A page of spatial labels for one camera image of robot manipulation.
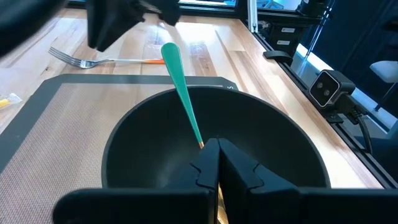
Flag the spoon with green handle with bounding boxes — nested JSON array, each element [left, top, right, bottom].
[[160, 42, 229, 224]]

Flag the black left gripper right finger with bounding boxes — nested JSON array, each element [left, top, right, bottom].
[[218, 138, 398, 224]]

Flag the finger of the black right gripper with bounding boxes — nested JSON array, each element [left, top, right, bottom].
[[139, 0, 182, 27], [86, 0, 146, 53]]

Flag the yellow item in clear wrap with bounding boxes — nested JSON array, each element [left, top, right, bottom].
[[0, 92, 23, 110]]

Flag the black frame handle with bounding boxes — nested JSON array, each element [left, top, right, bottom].
[[262, 50, 294, 67]]

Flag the brown mat black border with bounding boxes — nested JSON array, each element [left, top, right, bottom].
[[0, 73, 240, 224]]

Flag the black bowl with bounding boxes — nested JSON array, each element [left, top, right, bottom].
[[101, 85, 331, 190]]

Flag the silver aluminium rail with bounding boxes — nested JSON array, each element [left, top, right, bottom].
[[246, 0, 259, 34]]

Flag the black depth camera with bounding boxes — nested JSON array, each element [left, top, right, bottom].
[[308, 69, 357, 110]]

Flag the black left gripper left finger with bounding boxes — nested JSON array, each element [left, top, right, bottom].
[[52, 138, 220, 224]]

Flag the fork with orange handle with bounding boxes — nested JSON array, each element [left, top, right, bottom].
[[47, 46, 166, 70]]

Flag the white chair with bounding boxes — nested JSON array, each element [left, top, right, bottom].
[[369, 60, 398, 112]]

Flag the large dark panel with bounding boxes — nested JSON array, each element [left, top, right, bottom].
[[312, 0, 398, 91]]

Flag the black camera cable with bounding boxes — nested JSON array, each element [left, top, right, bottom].
[[340, 99, 374, 156]]

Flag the black electronics box white labels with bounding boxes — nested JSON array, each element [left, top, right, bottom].
[[266, 19, 323, 58]]

